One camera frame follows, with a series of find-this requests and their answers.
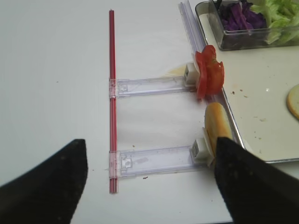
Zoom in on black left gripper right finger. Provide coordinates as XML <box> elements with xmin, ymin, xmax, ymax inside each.
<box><xmin>214</xmin><ymin>137</ymin><xmax>299</xmax><ymax>224</ymax></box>

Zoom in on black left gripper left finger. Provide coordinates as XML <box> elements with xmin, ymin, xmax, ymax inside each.
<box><xmin>0</xmin><ymin>139</ymin><xmax>88</xmax><ymax>224</ymax></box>

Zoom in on red tomato slices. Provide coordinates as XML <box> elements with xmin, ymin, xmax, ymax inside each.
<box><xmin>194</xmin><ymin>45</ymin><xmax>225</xmax><ymax>100</ymax></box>

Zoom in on green lettuce leaves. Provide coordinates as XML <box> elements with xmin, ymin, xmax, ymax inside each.
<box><xmin>250</xmin><ymin>0</ymin><xmax>299</xmax><ymax>46</ymax></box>

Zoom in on left red plastic rod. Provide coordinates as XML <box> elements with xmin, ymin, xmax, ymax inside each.
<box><xmin>108</xmin><ymin>9</ymin><xmax>119</xmax><ymax>194</ymax></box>

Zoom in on white bun slice upright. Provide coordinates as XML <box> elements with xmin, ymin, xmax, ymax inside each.
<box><xmin>204</xmin><ymin>102</ymin><xmax>233</xmax><ymax>166</ymax></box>

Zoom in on bun base on tray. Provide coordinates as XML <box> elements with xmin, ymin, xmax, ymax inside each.
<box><xmin>286</xmin><ymin>84</ymin><xmax>299</xmax><ymax>119</ymax></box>

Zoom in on white metal tray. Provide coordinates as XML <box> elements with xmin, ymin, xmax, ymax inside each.
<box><xmin>195</xmin><ymin>0</ymin><xmax>299</xmax><ymax>163</ymax></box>

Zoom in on clear plastic salad box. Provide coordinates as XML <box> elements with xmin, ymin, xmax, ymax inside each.
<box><xmin>208</xmin><ymin>0</ymin><xmax>297</xmax><ymax>51</ymax></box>

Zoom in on purple cabbage leaves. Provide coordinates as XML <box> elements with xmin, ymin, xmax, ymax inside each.
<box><xmin>214</xmin><ymin>0</ymin><xmax>267</xmax><ymax>31</ymax></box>

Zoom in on white pusher block bun rail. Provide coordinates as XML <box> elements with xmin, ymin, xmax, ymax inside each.
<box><xmin>190</xmin><ymin>138</ymin><xmax>210</xmax><ymax>164</ymax></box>

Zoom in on clear rail holding bun slice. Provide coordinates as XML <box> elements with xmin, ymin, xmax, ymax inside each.
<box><xmin>109</xmin><ymin>146</ymin><xmax>207</xmax><ymax>179</ymax></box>

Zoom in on white pusher block tomato rail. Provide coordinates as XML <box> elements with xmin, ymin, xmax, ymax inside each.
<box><xmin>183</xmin><ymin>63</ymin><xmax>199</xmax><ymax>86</ymax></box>

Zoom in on clear rail holding tomato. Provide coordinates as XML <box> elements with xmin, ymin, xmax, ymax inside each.
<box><xmin>109</xmin><ymin>76</ymin><xmax>196</xmax><ymax>98</ymax></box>

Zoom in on left long clear rail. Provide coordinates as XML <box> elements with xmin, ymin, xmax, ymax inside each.
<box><xmin>178</xmin><ymin>0</ymin><xmax>208</xmax><ymax>72</ymax></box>

